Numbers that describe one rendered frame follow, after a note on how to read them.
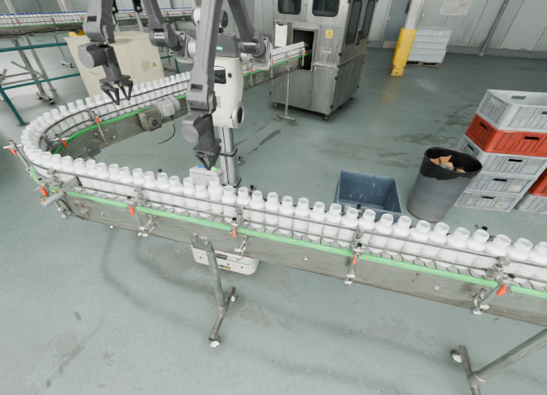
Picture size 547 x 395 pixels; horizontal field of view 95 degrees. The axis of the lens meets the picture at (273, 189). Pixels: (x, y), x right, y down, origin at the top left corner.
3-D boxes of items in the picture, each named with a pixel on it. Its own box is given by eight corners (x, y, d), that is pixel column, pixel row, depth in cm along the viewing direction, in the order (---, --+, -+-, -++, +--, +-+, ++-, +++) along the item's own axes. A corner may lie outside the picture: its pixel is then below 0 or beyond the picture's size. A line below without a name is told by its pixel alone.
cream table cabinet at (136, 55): (150, 98, 510) (132, 30, 437) (172, 105, 485) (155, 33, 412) (96, 116, 436) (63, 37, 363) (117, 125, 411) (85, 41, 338)
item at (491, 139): (483, 152, 228) (497, 129, 215) (463, 133, 260) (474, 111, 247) (557, 158, 223) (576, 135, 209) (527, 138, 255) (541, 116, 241)
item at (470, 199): (449, 206, 270) (459, 190, 256) (435, 184, 302) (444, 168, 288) (510, 213, 264) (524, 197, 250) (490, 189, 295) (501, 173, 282)
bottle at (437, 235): (436, 261, 93) (457, 231, 83) (422, 264, 92) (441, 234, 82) (425, 248, 97) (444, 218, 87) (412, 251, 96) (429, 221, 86)
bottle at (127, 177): (145, 195, 119) (134, 165, 109) (138, 203, 114) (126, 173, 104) (133, 194, 119) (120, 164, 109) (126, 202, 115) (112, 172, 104)
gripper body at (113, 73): (99, 85, 96) (91, 63, 92) (118, 78, 104) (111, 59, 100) (114, 86, 95) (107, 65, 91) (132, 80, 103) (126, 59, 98)
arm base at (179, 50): (185, 57, 134) (186, 32, 133) (176, 50, 127) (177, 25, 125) (170, 55, 136) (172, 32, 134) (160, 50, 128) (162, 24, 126)
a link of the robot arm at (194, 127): (216, 92, 78) (190, 90, 79) (198, 104, 69) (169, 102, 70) (220, 129, 85) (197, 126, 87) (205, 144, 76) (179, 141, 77)
